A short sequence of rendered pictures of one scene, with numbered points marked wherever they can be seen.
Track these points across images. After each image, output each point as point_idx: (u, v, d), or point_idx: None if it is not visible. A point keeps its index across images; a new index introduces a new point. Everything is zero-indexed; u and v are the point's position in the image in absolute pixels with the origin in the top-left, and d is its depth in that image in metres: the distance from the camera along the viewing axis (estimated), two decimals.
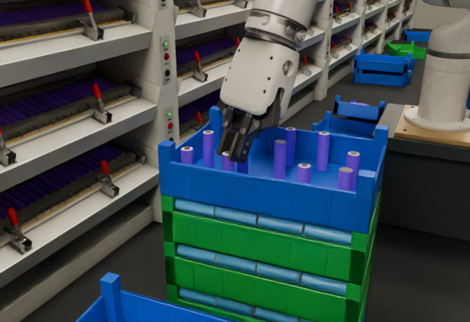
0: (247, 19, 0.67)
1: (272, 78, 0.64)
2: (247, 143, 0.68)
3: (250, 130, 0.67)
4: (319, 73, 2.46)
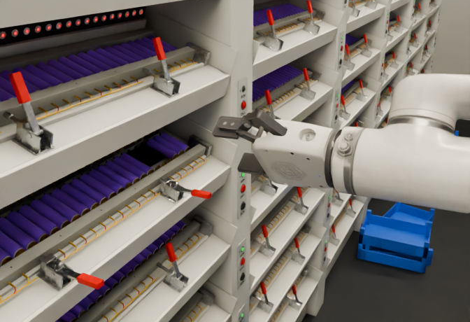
0: None
1: (296, 121, 0.62)
2: (232, 125, 0.65)
3: (245, 117, 0.64)
4: (312, 290, 1.83)
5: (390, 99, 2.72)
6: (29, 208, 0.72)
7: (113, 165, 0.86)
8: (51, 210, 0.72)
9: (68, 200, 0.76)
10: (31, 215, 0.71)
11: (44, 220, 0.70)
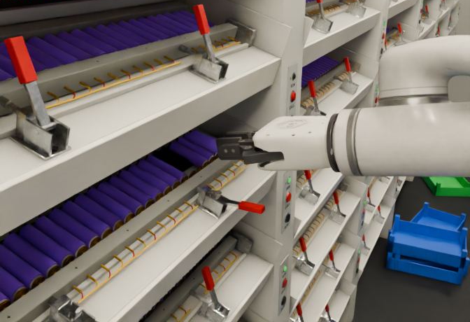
0: (352, 176, 0.60)
1: None
2: (247, 139, 0.71)
3: None
4: (345, 306, 1.65)
5: None
6: (33, 229, 0.54)
7: (138, 170, 0.68)
8: (63, 232, 0.55)
9: (84, 218, 0.58)
10: (36, 238, 0.53)
11: (53, 245, 0.53)
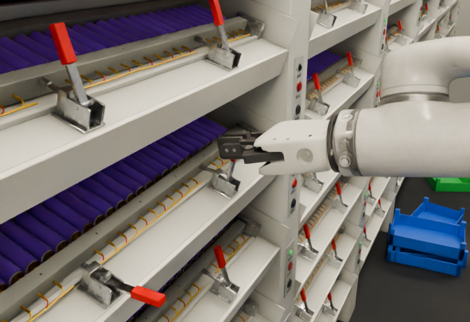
0: (354, 110, 0.62)
1: (287, 141, 0.60)
2: (234, 150, 0.68)
3: (243, 145, 0.66)
4: (347, 295, 1.70)
5: None
6: (55, 200, 0.58)
7: (147, 149, 0.73)
8: (82, 202, 0.59)
9: (99, 190, 0.62)
10: (59, 208, 0.58)
11: (74, 213, 0.57)
